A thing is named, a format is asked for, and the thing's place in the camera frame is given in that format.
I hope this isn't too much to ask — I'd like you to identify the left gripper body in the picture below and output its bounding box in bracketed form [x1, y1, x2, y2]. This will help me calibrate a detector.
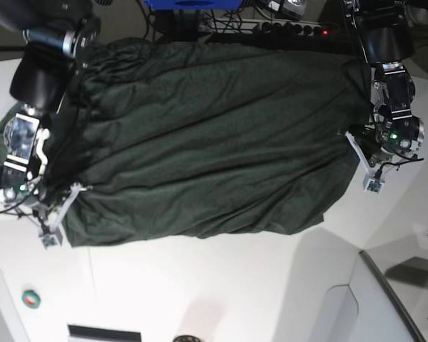
[349, 124, 399, 171]

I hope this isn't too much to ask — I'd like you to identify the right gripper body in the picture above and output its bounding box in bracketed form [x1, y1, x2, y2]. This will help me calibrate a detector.
[17, 185, 70, 221]

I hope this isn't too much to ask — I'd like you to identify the dark green t-shirt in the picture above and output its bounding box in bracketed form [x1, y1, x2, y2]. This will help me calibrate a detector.
[0, 37, 374, 249]

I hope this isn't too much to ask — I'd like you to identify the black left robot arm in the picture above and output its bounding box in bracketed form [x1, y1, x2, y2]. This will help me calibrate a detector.
[342, 1, 424, 195]

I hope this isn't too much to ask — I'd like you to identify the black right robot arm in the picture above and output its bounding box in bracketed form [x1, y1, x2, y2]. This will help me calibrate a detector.
[0, 1, 101, 248]

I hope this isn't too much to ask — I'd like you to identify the green red emergency button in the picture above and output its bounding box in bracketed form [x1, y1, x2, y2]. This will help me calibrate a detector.
[21, 290, 41, 309]

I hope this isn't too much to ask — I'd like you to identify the black round knob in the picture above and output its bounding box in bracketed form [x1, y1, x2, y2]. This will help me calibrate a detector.
[173, 335, 202, 342]

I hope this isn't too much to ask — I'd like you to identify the white power strip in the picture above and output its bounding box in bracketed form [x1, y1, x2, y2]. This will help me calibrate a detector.
[198, 18, 332, 37]

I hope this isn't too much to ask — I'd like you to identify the grey monitor frame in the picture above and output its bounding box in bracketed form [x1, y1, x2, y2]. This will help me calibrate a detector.
[360, 251, 426, 342]

